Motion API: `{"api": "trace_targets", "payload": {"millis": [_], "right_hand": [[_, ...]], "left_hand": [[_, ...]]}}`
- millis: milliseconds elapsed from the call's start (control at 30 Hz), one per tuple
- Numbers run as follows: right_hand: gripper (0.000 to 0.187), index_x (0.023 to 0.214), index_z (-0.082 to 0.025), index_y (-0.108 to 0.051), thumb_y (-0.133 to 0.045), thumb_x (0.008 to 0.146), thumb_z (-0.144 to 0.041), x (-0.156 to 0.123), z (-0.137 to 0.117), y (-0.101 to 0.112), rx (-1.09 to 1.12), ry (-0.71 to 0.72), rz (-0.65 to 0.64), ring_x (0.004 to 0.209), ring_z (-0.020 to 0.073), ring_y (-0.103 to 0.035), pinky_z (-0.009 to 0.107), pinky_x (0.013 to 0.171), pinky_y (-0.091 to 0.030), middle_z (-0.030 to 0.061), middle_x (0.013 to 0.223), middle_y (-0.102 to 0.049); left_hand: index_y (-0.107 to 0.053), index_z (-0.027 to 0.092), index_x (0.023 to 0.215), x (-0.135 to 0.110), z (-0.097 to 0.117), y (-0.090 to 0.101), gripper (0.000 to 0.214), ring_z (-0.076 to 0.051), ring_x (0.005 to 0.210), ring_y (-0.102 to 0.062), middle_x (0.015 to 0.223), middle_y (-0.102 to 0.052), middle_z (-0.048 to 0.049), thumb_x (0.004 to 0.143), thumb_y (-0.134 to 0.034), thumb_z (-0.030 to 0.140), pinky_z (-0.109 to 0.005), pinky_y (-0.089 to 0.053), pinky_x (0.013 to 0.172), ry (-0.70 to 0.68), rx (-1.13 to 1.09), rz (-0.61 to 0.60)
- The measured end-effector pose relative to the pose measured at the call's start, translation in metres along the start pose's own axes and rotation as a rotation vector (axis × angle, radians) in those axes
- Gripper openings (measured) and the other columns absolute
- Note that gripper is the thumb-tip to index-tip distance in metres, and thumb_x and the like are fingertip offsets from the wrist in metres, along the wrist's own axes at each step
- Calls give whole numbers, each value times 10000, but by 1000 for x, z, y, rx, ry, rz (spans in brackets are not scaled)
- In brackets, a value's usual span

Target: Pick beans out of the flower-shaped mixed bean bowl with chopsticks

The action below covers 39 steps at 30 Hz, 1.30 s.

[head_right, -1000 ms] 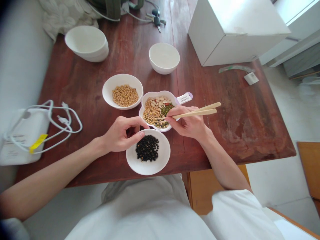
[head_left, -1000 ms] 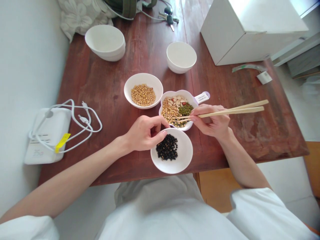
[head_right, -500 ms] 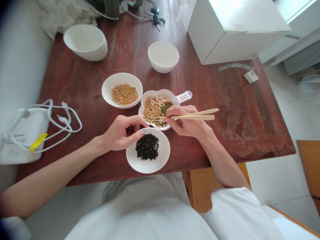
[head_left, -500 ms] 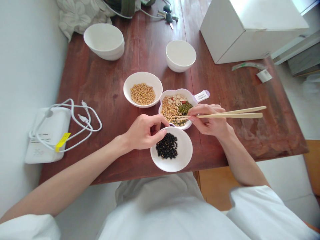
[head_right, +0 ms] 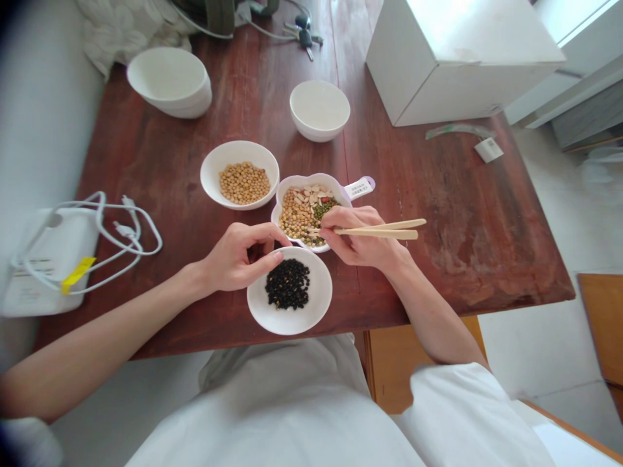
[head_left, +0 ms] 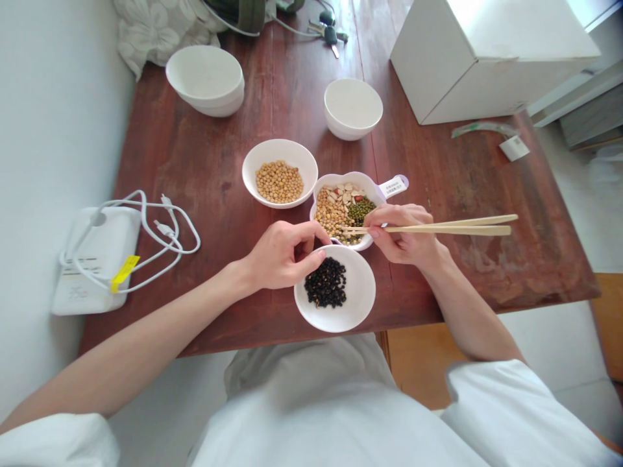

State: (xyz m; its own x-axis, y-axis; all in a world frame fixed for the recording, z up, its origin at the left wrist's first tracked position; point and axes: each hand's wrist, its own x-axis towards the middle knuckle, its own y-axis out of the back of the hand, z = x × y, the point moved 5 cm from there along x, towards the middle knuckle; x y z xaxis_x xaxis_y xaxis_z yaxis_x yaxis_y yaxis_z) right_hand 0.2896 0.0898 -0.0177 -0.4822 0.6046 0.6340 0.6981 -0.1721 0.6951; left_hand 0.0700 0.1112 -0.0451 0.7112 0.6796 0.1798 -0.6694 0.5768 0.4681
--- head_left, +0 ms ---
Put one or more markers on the person's left hand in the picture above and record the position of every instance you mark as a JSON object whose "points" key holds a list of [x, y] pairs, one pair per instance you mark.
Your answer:
{"points": [[275, 258]]}

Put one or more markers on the person's right hand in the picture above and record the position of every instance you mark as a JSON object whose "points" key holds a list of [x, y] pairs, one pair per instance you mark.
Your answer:
{"points": [[413, 233]]}

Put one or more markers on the wooden chopstick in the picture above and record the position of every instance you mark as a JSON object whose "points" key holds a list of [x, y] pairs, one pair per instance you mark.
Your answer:
{"points": [[462, 230], [462, 222]]}

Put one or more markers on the white bowl holding black beans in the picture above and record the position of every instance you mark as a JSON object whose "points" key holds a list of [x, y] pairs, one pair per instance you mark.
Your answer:
{"points": [[357, 292]]}

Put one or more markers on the heap of green mung beans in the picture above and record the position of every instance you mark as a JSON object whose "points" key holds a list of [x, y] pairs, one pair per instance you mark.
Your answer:
{"points": [[361, 210]]}

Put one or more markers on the pile of black beans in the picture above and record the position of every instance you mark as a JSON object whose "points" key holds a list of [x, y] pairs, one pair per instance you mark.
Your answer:
{"points": [[327, 283]]}

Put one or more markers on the small heap of soybeans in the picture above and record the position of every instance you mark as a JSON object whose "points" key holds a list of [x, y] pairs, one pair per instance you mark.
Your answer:
{"points": [[328, 216]]}

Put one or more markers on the pile of yellow soybeans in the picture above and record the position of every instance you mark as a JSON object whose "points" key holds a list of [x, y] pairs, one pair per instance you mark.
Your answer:
{"points": [[279, 182]]}

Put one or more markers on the pile of peeled peanuts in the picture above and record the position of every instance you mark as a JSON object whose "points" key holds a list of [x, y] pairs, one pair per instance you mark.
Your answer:
{"points": [[345, 192]]}

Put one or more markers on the white bowl holding soybeans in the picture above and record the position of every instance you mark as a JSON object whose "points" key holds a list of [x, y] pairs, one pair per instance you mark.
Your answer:
{"points": [[255, 165]]}

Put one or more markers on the clear green plastic wrapper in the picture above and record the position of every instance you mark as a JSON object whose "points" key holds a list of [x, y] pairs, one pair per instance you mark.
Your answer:
{"points": [[482, 129]]}

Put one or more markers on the small white plug adapter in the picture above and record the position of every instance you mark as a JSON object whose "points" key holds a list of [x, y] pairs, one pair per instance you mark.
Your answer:
{"points": [[514, 148]]}

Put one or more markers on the empty white bowl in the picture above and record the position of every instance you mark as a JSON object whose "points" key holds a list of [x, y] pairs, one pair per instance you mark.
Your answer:
{"points": [[353, 107]]}

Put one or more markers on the person's body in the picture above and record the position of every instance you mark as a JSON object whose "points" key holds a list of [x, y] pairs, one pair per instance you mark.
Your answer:
{"points": [[316, 413]]}

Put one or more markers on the white power box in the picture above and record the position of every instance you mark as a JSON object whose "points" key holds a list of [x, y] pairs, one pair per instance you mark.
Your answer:
{"points": [[87, 292]]}

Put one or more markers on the stack of white bowls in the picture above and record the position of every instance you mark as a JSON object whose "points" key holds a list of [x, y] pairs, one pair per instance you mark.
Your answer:
{"points": [[204, 80]]}

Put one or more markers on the large white cardboard box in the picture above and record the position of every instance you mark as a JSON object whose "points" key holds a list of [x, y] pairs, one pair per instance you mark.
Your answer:
{"points": [[486, 53]]}

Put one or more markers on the bunch of keys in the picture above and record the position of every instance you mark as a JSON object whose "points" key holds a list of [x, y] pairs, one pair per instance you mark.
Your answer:
{"points": [[331, 35]]}

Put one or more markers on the white shelf unit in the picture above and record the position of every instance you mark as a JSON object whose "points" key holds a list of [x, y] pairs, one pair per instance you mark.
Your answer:
{"points": [[589, 107]]}

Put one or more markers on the white floral cloth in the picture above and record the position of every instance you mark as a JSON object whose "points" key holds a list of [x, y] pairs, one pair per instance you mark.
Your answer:
{"points": [[151, 34]]}

